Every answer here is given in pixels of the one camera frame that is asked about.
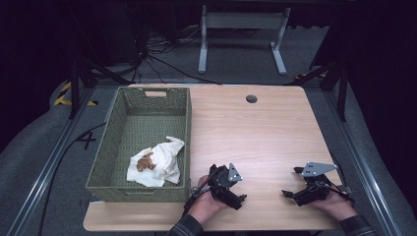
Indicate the green woven basket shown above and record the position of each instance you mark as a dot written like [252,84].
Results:
[144,131]

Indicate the person's right hand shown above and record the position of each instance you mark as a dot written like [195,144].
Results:
[334,206]

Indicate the grey round table grommet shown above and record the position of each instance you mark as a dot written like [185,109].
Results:
[251,99]

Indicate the white metal desk frame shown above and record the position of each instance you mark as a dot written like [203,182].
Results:
[242,20]

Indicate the yellow black hazard tape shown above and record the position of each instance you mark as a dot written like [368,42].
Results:
[62,95]

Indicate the black metal stand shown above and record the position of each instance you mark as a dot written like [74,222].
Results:
[343,98]
[74,91]

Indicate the person's left hand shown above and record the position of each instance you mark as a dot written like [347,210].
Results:
[206,205]

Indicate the white cloth with brown print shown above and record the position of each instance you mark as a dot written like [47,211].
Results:
[164,164]

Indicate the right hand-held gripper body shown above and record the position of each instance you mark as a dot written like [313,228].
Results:
[313,193]

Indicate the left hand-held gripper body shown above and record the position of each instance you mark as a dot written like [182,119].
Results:
[223,177]

